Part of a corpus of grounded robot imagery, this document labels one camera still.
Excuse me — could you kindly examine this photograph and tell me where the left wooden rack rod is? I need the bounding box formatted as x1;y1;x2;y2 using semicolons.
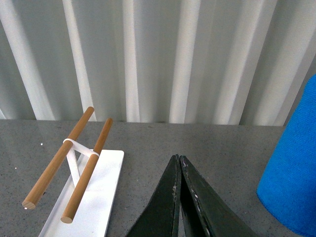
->
22;107;94;210

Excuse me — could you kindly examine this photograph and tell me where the wooden rack rod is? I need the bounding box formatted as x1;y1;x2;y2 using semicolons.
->
60;118;113;224
22;107;94;210

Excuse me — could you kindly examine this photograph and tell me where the right wooden rack rod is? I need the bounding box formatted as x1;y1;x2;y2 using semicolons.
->
60;118;113;224

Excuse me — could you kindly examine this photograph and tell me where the white towel rack base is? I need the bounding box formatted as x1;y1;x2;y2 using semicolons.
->
39;140;124;237

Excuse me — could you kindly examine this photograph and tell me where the blue microfiber cloth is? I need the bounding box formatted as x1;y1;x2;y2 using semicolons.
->
257;76;316;237

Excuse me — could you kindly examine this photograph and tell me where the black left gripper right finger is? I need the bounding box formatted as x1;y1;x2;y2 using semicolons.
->
180;156;252;237

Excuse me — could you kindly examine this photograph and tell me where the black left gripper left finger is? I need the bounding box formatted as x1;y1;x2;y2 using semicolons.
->
127;155;182;237

